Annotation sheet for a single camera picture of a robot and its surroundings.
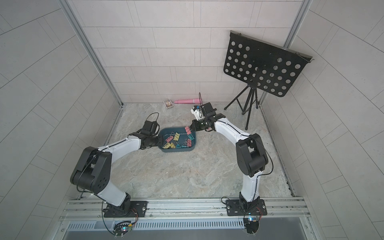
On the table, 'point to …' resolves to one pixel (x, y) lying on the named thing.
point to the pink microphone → (197, 100)
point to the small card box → (168, 103)
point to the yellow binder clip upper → (177, 136)
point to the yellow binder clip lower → (167, 146)
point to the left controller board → (121, 228)
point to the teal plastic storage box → (168, 134)
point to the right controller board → (252, 225)
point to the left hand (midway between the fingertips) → (164, 138)
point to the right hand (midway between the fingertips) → (191, 126)
